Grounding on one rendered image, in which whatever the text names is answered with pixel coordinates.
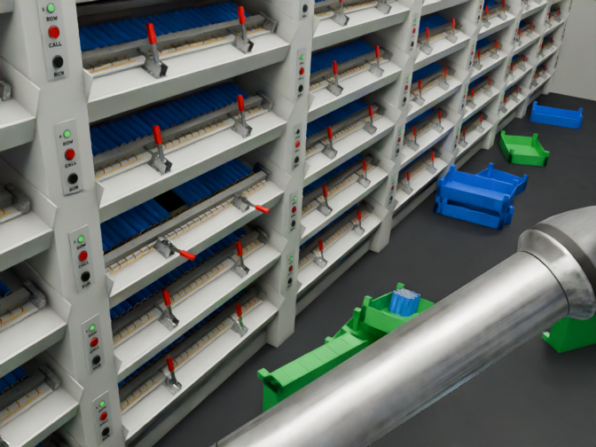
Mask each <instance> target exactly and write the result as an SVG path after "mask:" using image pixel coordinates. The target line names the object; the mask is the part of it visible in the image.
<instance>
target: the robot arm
mask: <svg viewBox="0 0 596 447"><path fill-rule="evenodd" d="M595 314H596V206H592V207H586V208H579V209H574V210H570V211H567V212H564V213H561V214H558V215H555V216H551V217H548V218H546V219H545V220H543V221H541V222H539V223H537V224H535V225H534V226H532V227H530V228H529V229H528V230H526V231H525V232H523V233H522V234H521V236H520V238H519V242H518V248H517V253H515V254H514V255H511V256H510V257H508V258H507V259H505V260H504V261H503V262H501V263H499V264H498V265H496V266H494V267H493V268H491V269H490V270H488V271H486V272H484V273H483V274H482V275H481V276H479V277H478V278H475V279H474V280H472V281H471V282H469V283H467V284H466V285H464V286H463V287H461V288H460V289H458V290H457V291H455V292H454V293H452V294H450V295H448V296H447V297H445V298H444V299H442V300H441V301H439V302H438V303H436V304H435V305H433V306H431V307H430V308H428V309H427V310H424V311H423V312H421V313H420V314H419V315H418V316H416V317H414V318H412V319H411V320H409V321H407V322H406V323H404V324H403V325H401V326H399V327H398V328H397V329H395V330H394V331H392V332H390V333H388V334H387V335H385V336H384V337H382V338H380V339H379V340H377V341H376V342H375V343H373V344H371V345H370V346H368V347H367V348H365V349H363V350H361V351H360V352H358V353H357V354H355V355H354V356H353V357H351V358H349V359H347V360H346V361H344V362H343V363H341V364H340V365H337V366H336V367H334V368H333V369H332V370H330V371H329V372H327V373H325V374H324V375H322V376H320V377H319V378H317V379H316V380H314V381H312V382H311V383H310V384H308V385H307V386H305V387H303V388H301V389H300V390H298V391H297V392H295V393H293V394H292V395H291V396H289V397H287V398H286V399H284V400H283V401H281V402H280V403H278V404H276V405H274V406H273V407H271V408H270V409H269V410H267V411H266V412H264V413H262V414H260V415H259V416H257V417H256V418H254V419H253V420H250V421H249V422H248V423H247V424H245V425H243V426H242V427H240V428H238V429H237V430H235V431H233V432H232V433H230V434H229V435H227V436H226V437H224V438H223V439H221V440H220V441H218V442H216V443H214V444H213V445H211V446H209V447H367V446H368V445H370V444H371V443H373V442H375V441H377V440H378V439H380V438H381V437H383V436H384V435H385V434H387V433H388V432H390V431H391V430H393V429H394V428H396V427H398V426H399V425H401V424H403V423H404V422H406V421H407V420H408V419H410V418H411V417H413V416H414V415H416V414H417V413H419V412H421V411H422V410H424V409H425V408H427V407H428V406H429V405H431V404H433V403H434V402H436V401H437V400H439V399H440V398H442V397H443V396H445V395H447V394H448V393H450V392H451V391H452V390H453V389H455V388H457V387H459V386H460V385H462V384H463V383H465V382H466V381H468V380H470V379H471V378H473V377H474V376H475V375H476V374H478V373H480V372H481V371H483V370H485V369H486V368H488V367H489V366H491V365H493V364H494V363H496V362H497V361H498V360H499V359H501V358H502V357H504V356H506V355H507V354H509V353H511V352H512V351H514V350H515V349H517V348H519V347H520V346H521V345H522V344H524V343H525V342H527V341H529V340H530V339H532V338H533V337H535V336H536V335H538V334H540V333H542V332H543V331H544V330H545V329H547V328H548V327H550V326H551V325H553V324H555V323H556V322H558V321H559V320H561V319H562V318H564V317H569V318H575V319H580V320H586V319H589V318H591V317H592V316H594V315H595Z"/></svg>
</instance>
